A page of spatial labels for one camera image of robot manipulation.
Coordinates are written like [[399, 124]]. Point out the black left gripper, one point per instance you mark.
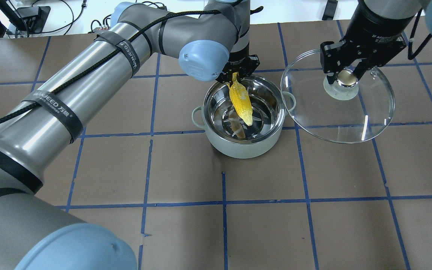
[[239, 61]]

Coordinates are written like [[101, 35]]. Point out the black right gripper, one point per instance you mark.
[[374, 29]]

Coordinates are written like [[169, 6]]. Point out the yellow corn cob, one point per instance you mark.
[[240, 99]]

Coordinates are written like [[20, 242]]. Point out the glass pot lid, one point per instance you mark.
[[345, 110]]

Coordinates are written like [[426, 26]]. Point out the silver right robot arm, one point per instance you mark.
[[417, 35]]

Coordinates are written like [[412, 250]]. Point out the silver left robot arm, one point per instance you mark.
[[35, 235]]

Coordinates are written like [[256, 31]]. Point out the pale green steel pot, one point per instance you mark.
[[228, 133]]

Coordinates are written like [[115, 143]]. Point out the black box device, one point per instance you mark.
[[33, 19]]

